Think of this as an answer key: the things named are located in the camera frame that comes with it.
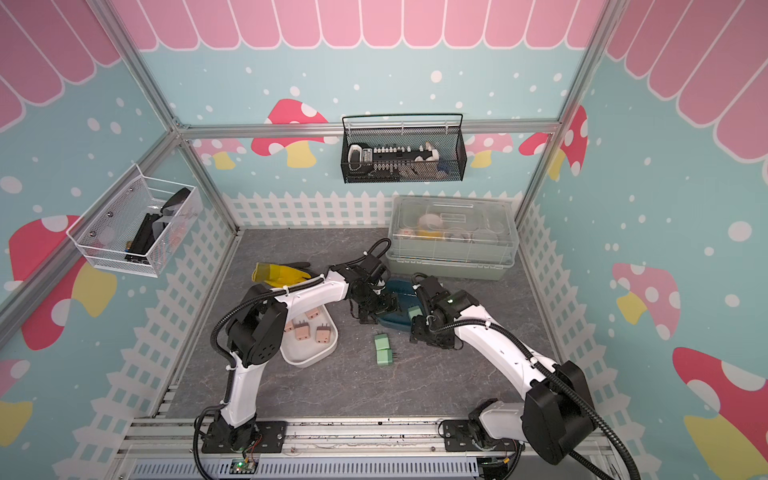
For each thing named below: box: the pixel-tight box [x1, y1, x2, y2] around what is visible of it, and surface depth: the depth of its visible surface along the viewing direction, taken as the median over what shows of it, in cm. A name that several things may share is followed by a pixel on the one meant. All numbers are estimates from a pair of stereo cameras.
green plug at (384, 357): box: [376, 349, 393, 366], surface depth 87 cm
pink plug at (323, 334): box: [316, 323, 331, 344], surface depth 92 cm
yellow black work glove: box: [251, 261, 312, 288], surface depth 106 cm
